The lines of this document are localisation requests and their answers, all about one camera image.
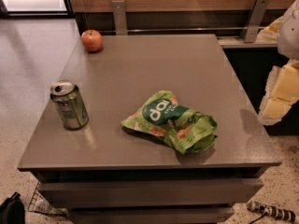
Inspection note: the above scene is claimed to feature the left metal wall bracket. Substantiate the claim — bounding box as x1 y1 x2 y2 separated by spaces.
112 0 128 35

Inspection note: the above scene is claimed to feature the green soda can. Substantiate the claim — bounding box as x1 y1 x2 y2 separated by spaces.
50 80 89 130

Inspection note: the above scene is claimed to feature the green rice chip bag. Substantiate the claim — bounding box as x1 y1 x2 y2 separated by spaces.
121 91 217 155

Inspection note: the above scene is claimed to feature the wire basket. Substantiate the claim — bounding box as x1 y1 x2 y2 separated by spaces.
27 183 67 217

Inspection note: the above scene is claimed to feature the black bag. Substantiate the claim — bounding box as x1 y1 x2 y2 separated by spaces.
0 192 25 224

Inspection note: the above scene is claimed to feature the black white striped power strip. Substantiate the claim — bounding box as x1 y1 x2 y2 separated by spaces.
247 201 299 224

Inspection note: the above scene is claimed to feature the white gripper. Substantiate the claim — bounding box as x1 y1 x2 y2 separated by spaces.
256 0 299 126

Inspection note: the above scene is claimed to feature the red apple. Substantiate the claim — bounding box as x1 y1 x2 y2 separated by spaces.
81 30 103 52

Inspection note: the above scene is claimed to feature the window frame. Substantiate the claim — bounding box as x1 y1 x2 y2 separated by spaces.
0 0 72 17

